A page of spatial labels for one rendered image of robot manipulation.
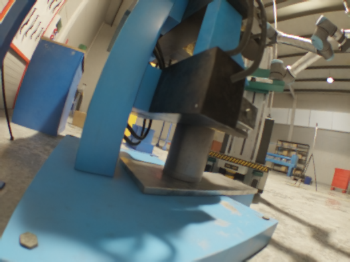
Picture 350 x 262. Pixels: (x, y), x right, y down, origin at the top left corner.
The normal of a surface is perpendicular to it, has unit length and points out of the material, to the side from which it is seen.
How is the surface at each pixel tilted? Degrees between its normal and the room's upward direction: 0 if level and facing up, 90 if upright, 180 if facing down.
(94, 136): 90
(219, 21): 90
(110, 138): 90
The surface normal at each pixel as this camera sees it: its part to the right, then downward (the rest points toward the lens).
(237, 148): -0.51, -0.19
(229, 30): 0.52, 0.11
